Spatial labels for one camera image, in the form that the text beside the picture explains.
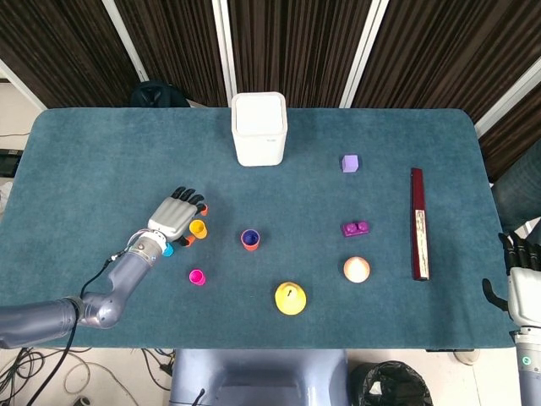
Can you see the orange plastic cup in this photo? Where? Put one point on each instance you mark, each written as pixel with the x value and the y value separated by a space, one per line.
pixel 250 248

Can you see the white shoe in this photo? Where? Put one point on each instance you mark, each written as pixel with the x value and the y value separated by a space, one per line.
pixel 468 357

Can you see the light blue plastic cup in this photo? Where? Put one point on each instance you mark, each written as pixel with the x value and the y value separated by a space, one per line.
pixel 169 250

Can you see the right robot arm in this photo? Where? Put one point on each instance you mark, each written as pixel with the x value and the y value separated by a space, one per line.
pixel 528 372

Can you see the dark blue plastic cup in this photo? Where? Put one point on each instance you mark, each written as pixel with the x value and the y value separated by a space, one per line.
pixel 249 237

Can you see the teal table cloth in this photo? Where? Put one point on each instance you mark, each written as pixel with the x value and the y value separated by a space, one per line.
pixel 105 148

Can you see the white partition post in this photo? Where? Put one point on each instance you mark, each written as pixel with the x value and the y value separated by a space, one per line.
pixel 365 51
pixel 17 82
pixel 224 46
pixel 507 99
pixel 124 38

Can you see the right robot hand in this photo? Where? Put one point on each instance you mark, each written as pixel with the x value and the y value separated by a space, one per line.
pixel 526 296

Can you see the blue-grey robot torso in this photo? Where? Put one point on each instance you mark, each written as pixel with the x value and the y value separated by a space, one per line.
pixel 258 376

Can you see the yellow toy pear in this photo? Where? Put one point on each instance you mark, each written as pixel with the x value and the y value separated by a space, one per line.
pixel 291 299

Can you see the white square bin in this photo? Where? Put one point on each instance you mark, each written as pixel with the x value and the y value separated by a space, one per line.
pixel 259 135

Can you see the pink plastic cup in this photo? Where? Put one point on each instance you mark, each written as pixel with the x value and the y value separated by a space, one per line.
pixel 197 277

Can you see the black bagged trash bin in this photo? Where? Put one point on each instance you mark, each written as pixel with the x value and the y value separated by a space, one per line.
pixel 389 385

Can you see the toy peach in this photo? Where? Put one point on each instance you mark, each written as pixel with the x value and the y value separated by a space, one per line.
pixel 356 270

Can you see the lilac foam cube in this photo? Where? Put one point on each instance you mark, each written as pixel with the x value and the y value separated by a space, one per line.
pixel 350 163

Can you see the black office chair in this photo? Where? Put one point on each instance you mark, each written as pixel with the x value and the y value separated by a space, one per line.
pixel 158 95

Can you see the purple toy brick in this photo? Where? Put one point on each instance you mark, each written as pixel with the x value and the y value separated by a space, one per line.
pixel 355 229

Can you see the dark red folded fan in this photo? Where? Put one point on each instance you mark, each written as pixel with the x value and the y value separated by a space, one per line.
pixel 419 199

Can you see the black floor device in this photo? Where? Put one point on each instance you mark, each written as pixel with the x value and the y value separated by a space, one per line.
pixel 9 162

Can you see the person in blue jeans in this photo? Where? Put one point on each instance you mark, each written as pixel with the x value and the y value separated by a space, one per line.
pixel 520 190

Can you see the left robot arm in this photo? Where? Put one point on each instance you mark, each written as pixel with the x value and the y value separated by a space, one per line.
pixel 124 275

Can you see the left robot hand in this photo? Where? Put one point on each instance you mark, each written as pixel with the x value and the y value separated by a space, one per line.
pixel 171 217

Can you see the yellow plastic cup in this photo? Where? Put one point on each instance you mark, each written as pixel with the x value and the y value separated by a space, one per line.
pixel 198 229

